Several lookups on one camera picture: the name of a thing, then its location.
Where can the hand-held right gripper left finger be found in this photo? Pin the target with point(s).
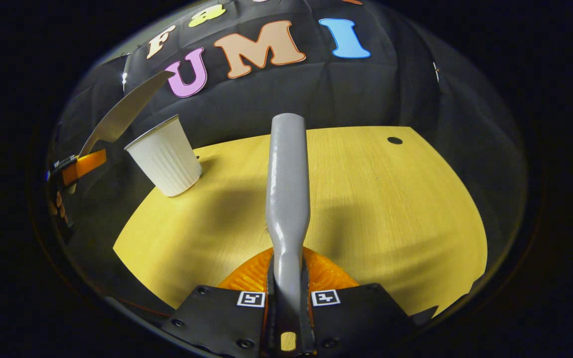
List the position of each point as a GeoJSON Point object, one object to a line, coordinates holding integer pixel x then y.
{"type": "Point", "coordinates": [217, 313]}

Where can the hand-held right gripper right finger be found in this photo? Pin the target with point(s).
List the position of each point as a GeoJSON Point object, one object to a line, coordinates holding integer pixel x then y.
{"type": "Point", "coordinates": [356, 313]}

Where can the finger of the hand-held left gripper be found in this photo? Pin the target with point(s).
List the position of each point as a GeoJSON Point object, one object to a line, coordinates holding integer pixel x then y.
{"type": "Point", "coordinates": [85, 166]}

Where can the grey plastic dustpan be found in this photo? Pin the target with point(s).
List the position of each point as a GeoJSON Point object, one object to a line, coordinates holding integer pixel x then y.
{"type": "Point", "coordinates": [122, 112]}

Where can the white ribbed garbage bin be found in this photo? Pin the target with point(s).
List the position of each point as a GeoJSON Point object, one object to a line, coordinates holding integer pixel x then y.
{"type": "Point", "coordinates": [167, 159]}

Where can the small grey broom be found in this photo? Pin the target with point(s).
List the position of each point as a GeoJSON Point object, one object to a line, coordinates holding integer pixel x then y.
{"type": "Point", "coordinates": [286, 189]}

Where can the black backdrop cloth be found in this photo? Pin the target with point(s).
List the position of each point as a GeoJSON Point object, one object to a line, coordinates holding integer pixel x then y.
{"type": "Point", "coordinates": [366, 89]}

